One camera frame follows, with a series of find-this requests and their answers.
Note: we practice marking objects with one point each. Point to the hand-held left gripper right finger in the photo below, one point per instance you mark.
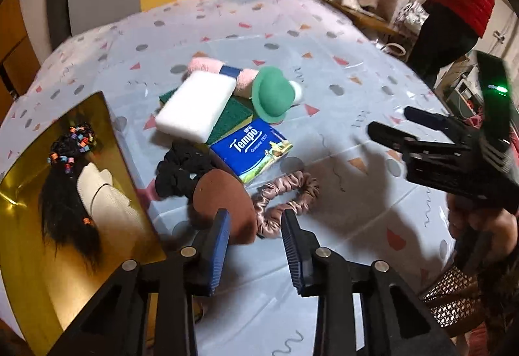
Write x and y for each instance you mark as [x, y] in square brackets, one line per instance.
[290, 250]

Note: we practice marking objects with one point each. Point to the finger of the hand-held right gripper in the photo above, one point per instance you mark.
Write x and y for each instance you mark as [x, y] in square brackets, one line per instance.
[429, 119]
[397, 137]

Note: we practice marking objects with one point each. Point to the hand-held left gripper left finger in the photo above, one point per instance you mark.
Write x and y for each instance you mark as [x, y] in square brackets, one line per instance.
[217, 250]

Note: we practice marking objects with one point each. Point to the brown makeup sponge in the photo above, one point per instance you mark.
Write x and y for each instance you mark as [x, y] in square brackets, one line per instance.
[227, 194]

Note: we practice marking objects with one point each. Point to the pink satin scrunchie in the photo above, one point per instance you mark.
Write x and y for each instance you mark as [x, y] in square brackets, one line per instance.
[284, 185]

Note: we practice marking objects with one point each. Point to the black scrunchie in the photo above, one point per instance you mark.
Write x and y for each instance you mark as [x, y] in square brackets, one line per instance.
[178, 173]

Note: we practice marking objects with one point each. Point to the blue tissue pack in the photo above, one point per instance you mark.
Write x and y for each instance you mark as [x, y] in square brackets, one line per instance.
[247, 149]

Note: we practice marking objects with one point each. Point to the white foam sponge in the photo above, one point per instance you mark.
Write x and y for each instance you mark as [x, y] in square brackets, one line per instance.
[194, 106]

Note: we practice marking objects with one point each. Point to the gold metal tray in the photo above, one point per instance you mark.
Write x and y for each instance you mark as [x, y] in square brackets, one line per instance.
[32, 194]

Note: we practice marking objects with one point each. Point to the person's right hand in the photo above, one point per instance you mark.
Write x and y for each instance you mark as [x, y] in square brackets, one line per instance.
[509, 230]

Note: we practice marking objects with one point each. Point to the beige bandage roll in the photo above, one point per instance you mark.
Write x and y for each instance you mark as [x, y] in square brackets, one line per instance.
[109, 206]

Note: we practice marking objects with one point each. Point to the green scouring sponge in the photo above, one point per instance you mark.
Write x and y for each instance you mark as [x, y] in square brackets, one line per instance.
[231, 117]

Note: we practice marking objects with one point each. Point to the wicker stool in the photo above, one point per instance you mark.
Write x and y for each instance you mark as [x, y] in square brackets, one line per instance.
[450, 299]

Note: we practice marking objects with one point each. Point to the pink fluffy roll blue band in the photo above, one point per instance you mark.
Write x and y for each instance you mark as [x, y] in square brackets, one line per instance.
[247, 82]

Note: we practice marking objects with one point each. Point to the black hairpiece with coloured beads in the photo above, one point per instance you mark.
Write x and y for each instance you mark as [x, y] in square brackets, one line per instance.
[61, 194]

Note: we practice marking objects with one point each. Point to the wooden cabinet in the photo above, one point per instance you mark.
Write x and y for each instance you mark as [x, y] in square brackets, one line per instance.
[16, 48]

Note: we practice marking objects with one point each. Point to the black rolled mat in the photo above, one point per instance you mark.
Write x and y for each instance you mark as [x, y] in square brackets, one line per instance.
[59, 3]

